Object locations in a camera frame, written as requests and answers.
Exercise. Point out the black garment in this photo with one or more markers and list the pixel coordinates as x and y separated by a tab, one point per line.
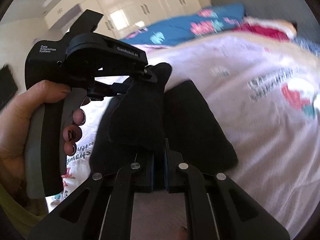
140	122

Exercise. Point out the blue floral quilt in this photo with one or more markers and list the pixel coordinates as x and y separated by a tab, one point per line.
176	30

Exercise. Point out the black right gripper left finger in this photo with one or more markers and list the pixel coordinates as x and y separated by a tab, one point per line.
100	208

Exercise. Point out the person's left hand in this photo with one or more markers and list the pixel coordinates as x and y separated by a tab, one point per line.
15	120

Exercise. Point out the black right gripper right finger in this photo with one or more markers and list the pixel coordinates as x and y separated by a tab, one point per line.
216	207

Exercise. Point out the lilac strawberry print sheet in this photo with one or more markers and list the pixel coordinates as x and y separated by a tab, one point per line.
265	96

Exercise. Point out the cream glossy wardrobe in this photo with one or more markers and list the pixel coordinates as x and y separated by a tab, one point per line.
120	17

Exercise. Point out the black wall television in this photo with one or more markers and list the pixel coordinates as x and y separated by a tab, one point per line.
8	87

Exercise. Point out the red floral pillow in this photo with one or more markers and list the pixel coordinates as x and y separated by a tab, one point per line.
280	30

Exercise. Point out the grey padded headboard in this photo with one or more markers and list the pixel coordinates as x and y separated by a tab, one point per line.
296	11

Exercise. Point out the blue patterned pillow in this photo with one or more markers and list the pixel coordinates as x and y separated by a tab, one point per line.
308	45

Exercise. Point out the person's right hand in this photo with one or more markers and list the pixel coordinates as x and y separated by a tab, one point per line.
182	234

